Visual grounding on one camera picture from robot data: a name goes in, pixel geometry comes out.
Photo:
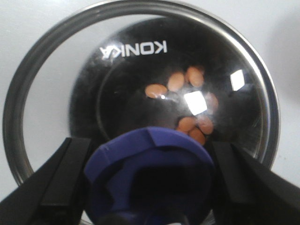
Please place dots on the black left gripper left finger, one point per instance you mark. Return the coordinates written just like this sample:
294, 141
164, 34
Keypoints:
56, 193

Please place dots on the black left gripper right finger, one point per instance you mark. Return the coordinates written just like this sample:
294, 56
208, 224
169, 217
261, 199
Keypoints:
248, 193

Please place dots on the orange ham slice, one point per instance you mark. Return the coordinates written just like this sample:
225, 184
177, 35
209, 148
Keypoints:
176, 81
195, 76

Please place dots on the glass lid blue knob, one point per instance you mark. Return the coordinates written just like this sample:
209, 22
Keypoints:
147, 176

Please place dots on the dark blue saucepan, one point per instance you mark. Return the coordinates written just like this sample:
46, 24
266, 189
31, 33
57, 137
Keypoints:
126, 89

